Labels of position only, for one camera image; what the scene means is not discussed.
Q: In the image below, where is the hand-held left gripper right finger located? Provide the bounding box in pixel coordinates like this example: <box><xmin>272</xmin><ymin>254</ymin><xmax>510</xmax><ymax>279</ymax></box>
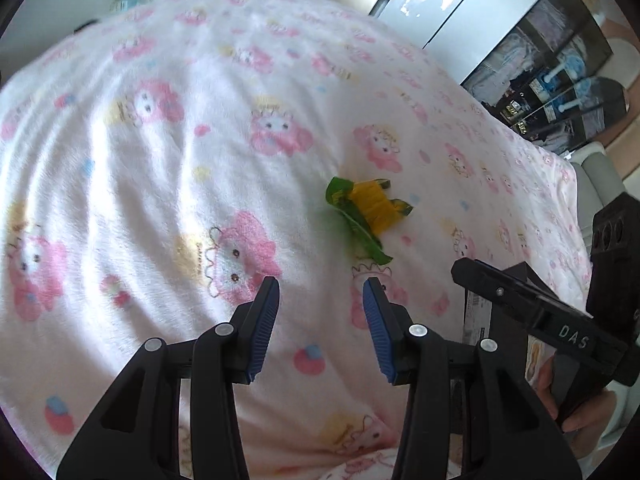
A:
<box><xmin>362</xmin><ymin>277</ymin><xmax>573</xmax><ymax>480</ymax></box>

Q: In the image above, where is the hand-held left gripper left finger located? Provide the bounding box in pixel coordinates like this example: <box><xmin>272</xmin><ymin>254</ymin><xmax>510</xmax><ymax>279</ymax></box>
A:
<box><xmin>57</xmin><ymin>276</ymin><xmax>281</xmax><ymax>480</ymax></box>

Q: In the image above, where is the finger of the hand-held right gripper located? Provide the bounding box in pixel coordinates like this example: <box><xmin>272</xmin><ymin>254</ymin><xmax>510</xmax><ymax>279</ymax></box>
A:
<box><xmin>451</xmin><ymin>257</ymin><xmax>546</xmax><ymax>331</ymax></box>

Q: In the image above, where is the black storage box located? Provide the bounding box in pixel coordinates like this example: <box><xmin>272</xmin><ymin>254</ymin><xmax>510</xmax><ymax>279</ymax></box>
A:
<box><xmin>462</xmin><ymin>261</ymin><xmax>596</xmax><ymax>361</ymax></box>

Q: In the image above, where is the yellow and green yarn toy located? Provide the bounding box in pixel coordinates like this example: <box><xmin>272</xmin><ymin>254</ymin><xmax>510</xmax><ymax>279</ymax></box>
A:
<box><xmin>325</xmin><ymin>176</ymin><xmax>416</xmax><ymax>266</ymax></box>

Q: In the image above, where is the person's right hand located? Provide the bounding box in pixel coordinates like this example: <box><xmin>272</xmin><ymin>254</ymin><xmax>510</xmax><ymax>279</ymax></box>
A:
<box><xmin>537</xmin><ymin>357</ymin><xmax>618</xmax><ymax>433</ymax></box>

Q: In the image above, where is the yellow snack packet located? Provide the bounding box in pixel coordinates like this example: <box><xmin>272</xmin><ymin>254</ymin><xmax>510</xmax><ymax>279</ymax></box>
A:
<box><xmin>525</xmin><ymin>337</ymin><xmax>553</xmax><ymax>392</ymax></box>

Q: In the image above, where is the grey ribbed headboard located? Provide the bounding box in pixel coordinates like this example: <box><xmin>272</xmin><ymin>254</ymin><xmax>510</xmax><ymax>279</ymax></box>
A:
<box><xmin>570</xmin><ymin>142</ymin><xmax>627</xmax><ymax>241</ymax></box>

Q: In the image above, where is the pink cartoon printed blanket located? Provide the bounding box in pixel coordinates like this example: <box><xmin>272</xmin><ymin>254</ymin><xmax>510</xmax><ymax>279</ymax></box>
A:
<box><xmin>0</xmin><ymin>0</ymin><xmax>593</xmax><ymax>480</ymax></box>

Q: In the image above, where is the dark glass display cabinet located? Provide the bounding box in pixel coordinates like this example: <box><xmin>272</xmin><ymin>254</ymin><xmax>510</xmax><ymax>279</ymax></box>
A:
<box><xmin>460</xmin><ymin>0</ymin><xmax>628</xmax><ymax>156</ymax></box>

